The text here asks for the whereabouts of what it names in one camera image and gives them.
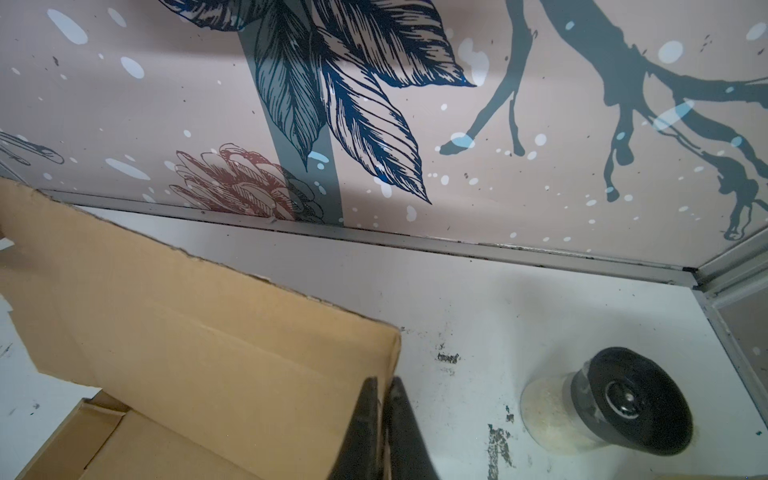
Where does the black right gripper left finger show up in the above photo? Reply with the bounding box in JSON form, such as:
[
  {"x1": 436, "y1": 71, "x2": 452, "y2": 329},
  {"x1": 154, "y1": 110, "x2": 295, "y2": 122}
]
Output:
[{"x1": 327, "y1": 377, "x2": 380, "y2": 480}]

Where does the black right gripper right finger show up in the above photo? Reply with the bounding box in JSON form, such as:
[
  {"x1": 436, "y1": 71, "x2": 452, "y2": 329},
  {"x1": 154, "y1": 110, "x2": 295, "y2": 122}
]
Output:
[{"x1": 383, "y1": 377, "x2": 439, "y2": 480}]

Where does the brown cardboard box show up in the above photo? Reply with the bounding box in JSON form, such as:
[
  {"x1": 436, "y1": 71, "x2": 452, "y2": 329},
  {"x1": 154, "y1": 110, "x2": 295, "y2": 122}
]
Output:
[{"x1": 1, "y1": 180, "x2": 401, "y2": 479}]

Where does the black lid spice shaker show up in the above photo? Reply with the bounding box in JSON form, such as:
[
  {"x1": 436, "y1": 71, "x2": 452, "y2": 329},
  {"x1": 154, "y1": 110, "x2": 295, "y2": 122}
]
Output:
[{"x1": 520, "y1": 347, "x2": 694, "y2": 456}]

